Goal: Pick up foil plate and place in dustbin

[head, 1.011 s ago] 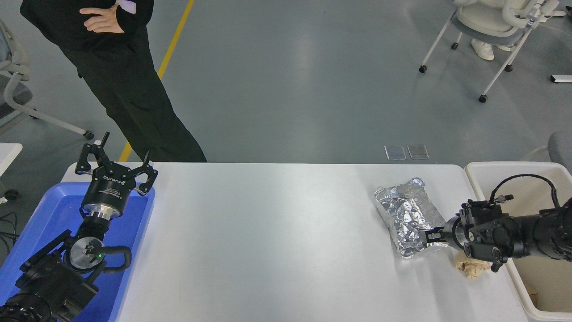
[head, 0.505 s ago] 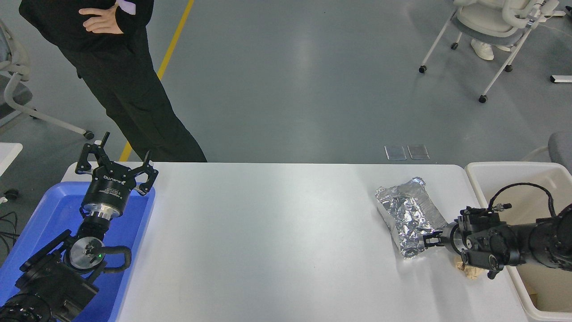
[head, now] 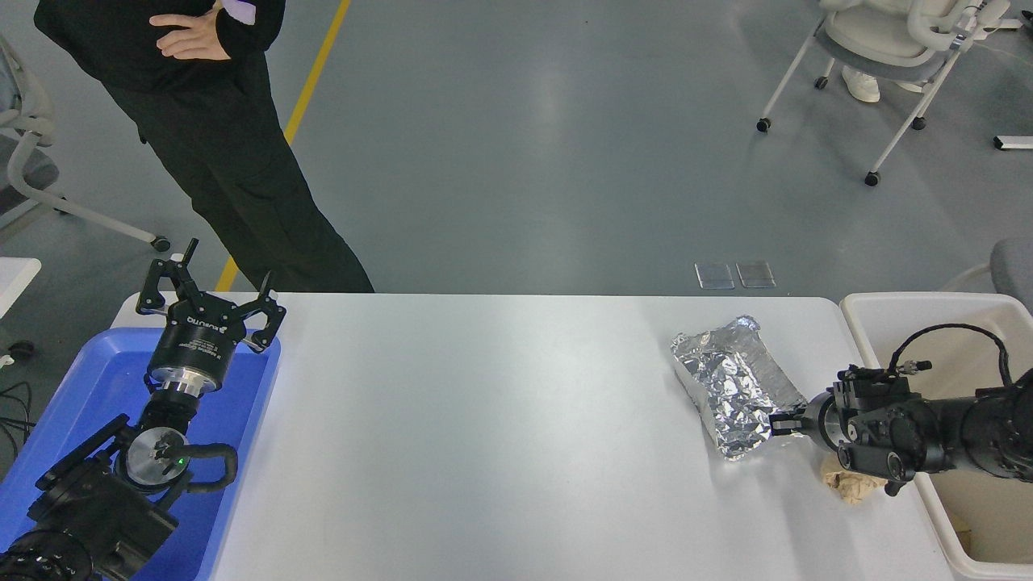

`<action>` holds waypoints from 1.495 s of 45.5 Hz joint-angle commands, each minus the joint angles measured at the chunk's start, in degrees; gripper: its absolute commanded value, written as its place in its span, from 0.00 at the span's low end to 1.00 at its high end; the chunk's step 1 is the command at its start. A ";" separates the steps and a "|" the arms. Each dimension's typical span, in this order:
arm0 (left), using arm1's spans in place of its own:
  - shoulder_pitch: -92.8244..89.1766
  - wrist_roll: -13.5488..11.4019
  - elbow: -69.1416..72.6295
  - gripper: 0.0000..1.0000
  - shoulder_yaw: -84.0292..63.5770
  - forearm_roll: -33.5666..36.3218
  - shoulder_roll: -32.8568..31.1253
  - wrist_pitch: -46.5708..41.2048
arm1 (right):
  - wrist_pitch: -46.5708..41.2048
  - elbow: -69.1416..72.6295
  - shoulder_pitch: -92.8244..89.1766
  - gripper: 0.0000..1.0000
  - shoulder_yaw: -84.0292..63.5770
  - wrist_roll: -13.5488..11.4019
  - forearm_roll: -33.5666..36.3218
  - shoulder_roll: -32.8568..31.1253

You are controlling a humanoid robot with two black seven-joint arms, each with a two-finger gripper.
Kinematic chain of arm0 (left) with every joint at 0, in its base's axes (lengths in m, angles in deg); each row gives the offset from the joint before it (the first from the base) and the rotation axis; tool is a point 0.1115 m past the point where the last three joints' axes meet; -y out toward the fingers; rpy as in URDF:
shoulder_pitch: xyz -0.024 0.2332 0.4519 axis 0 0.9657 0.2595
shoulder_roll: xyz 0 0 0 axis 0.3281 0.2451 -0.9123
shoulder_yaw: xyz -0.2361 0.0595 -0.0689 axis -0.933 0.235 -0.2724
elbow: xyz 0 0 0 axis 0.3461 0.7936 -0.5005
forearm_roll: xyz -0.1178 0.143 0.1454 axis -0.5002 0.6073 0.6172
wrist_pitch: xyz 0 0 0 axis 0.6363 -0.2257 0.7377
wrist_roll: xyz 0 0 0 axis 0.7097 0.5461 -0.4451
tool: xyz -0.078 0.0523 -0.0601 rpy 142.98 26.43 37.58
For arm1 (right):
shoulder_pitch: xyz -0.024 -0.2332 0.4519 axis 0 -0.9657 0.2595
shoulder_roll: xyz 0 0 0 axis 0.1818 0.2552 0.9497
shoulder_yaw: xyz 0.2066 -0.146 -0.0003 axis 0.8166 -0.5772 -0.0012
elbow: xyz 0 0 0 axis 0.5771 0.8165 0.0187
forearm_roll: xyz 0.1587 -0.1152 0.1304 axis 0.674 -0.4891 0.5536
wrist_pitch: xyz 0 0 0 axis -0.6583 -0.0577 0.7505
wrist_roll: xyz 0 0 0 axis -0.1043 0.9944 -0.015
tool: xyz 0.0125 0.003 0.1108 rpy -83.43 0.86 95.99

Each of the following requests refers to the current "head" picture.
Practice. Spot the white metal bar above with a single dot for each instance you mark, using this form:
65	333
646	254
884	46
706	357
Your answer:
1015	143

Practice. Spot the small white side table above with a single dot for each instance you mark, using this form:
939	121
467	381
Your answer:
14	282

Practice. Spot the blue plastic tray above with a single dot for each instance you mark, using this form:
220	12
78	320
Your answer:
97	379

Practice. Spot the clear square floor plate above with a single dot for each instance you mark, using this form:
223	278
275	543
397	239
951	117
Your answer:
755	274
714	276

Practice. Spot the person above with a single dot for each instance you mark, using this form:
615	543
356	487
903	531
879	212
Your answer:
862	85
226	161

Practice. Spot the tan paper scrap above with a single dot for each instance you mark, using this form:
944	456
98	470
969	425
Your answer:
962	528

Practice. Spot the black caster wheel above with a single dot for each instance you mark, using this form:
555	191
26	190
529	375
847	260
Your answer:
21	350

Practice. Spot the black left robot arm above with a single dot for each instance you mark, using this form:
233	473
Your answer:
81	500

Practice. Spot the white wheeled chair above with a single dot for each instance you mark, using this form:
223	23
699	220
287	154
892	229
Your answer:
880	32

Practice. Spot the grey office chair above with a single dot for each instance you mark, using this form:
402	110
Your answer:
89	216

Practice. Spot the crumpled tan paper ball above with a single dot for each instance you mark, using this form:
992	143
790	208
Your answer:
851	486

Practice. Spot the large pale plastic bin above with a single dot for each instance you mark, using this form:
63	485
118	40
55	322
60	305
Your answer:
968	516

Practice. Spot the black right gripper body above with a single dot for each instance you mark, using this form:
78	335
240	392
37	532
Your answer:
816	421

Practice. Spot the person's hand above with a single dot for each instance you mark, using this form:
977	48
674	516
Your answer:
198	39

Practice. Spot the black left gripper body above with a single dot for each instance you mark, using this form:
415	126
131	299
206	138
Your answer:
196	339

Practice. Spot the silver foil plate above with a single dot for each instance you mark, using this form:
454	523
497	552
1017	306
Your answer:
734	387

